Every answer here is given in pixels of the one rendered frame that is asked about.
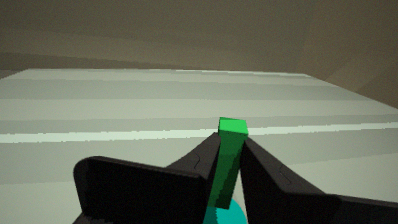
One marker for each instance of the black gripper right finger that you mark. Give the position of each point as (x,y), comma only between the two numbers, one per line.
(274,194)

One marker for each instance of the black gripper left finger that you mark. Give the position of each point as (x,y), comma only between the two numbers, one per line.
(178,193)

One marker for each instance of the green rectangular post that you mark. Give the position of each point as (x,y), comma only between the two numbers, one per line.
(233,133)

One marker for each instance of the cyan circle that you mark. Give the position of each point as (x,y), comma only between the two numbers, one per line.
(234,215)

